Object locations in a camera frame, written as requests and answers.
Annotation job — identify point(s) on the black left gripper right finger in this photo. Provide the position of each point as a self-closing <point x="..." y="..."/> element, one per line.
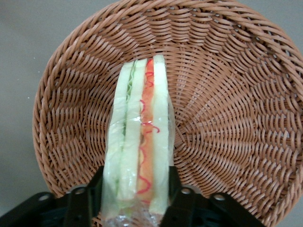
<point x="187" y="210"/>

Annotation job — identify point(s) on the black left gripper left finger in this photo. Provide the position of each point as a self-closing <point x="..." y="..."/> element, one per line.
<point x="78" y="208"/>

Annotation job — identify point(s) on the plastic-wrapped triangle sandwich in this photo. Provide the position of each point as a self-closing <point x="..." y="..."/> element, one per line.
<point x="135" y="142"/>

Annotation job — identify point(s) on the brown round wicker basket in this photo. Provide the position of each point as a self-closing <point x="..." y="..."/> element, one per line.
<point x="225" y="106"/>

